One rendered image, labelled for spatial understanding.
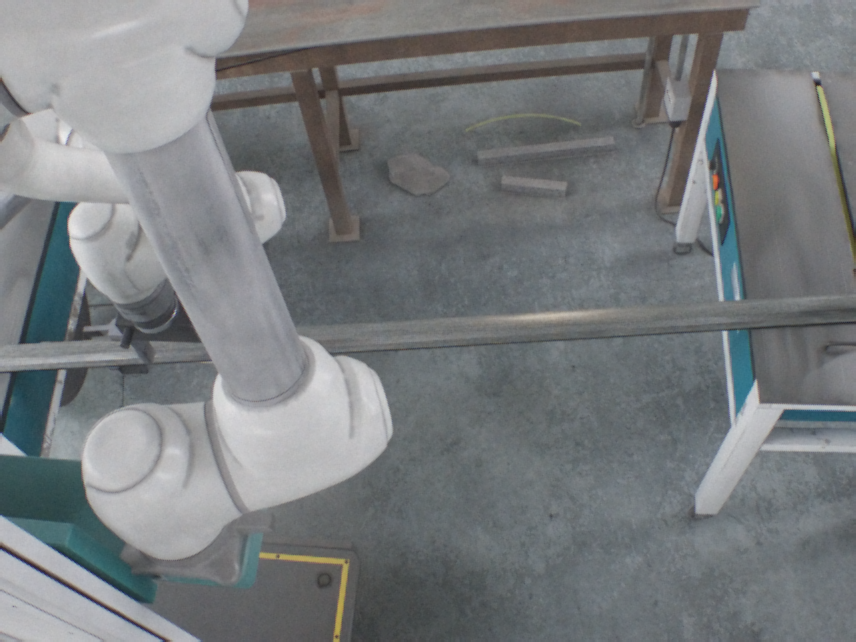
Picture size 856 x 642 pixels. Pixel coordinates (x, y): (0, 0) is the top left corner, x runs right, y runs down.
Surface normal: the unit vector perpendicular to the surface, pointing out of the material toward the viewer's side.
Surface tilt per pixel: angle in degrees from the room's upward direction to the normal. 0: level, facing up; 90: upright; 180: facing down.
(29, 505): 0
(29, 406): 90
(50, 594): 90
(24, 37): 63
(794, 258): 0
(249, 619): 0
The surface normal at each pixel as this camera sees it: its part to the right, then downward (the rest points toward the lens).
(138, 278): 0.40, 0.78
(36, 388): 0.99, -0.06
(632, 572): -0.10, -0.51
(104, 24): 0.29, 0.56
